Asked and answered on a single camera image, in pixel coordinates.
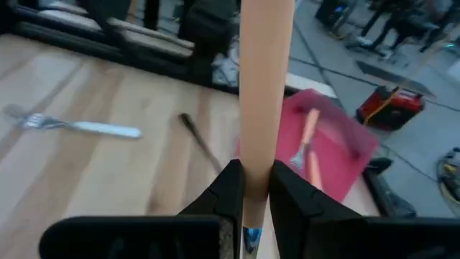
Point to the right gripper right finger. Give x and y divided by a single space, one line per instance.
294 208

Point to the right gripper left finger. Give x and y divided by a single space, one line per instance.
223 201

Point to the black fork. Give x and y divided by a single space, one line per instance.
196 135

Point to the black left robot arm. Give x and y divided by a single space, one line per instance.
208 28

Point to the pink plastic bin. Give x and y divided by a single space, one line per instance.
341 151

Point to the red and black equipment case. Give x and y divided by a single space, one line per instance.
402 104

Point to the black box with blue light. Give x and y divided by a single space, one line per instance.
330 12

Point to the person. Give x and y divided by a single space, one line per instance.
409 28
373 21

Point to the black aluminium table frame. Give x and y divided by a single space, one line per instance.
54 37

